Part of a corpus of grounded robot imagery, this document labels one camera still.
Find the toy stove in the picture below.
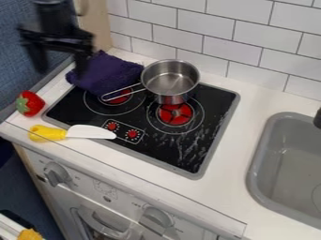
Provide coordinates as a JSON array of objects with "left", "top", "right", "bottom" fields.
[{"left": 41, "top": 73, "right": 242, "bottom": 181}]

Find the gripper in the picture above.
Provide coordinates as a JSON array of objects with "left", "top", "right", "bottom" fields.
[{"left": 16, "top": 25, "right": 96, "bottom": 78}]

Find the red toy strawberry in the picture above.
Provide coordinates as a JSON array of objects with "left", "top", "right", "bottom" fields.
[{"left": 15, "top": 90, "right": 47, "bottom": 118}]

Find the purple cloth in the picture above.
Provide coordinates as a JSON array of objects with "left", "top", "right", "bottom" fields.
[{"left": 65, "top": 50, "right": 145, "bottom": 98}]

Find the toy sink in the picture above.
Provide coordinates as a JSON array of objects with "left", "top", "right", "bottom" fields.
[{"left": 245, "top": 112, "right": 321, "bottom": 231}]

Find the yellow toy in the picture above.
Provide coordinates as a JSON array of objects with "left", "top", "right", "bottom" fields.
[{"left": 16, "top": 228, "right": 46, "bottom": 240}]

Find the silver pot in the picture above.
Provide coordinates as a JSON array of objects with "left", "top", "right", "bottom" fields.
[{"left": 99, "top": 59, "right": 203, "bottom": 106}]

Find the yellow and white toy knife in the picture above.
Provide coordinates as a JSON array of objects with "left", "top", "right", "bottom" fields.
[{"left": 27, "top": 124, "right": 118, "bottom": 143}]

